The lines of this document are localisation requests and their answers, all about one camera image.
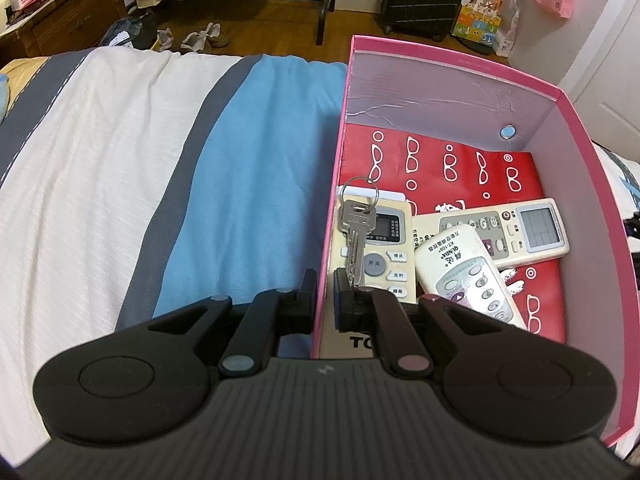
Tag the colourful gift box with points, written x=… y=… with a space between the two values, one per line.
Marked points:
x=477 y=27

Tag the white door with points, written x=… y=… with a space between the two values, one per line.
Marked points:
x=605 y=35

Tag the red printed bag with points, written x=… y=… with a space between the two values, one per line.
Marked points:
x=430 y=190

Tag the black suitcase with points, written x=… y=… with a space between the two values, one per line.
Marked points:
x=425 y=0

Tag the pink cardboard box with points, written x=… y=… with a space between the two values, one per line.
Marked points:
x=585 y=210

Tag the white plastic bag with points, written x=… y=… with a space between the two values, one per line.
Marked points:
x=507 y=35

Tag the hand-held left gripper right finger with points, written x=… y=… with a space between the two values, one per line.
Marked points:
x=341 y=305

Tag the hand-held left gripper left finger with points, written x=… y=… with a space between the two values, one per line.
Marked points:
x=310 y=305

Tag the white rounded remote control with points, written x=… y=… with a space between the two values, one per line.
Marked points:
x=460 y=270

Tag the white card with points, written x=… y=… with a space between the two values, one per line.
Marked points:
x=395 y=196

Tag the black clothes rack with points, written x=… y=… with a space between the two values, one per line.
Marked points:
x=325 y=15

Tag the cream large-display remote control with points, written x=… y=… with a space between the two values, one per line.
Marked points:
x=540 y=225

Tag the white shoes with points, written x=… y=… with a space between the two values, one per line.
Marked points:
x=202 y=37

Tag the cream air conditioner remote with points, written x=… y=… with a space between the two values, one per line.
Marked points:
x=380 y=225

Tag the dark bag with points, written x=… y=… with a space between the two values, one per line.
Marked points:
x=127 y=32

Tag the wooden nightstand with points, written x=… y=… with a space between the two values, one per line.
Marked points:
x=75 y=20

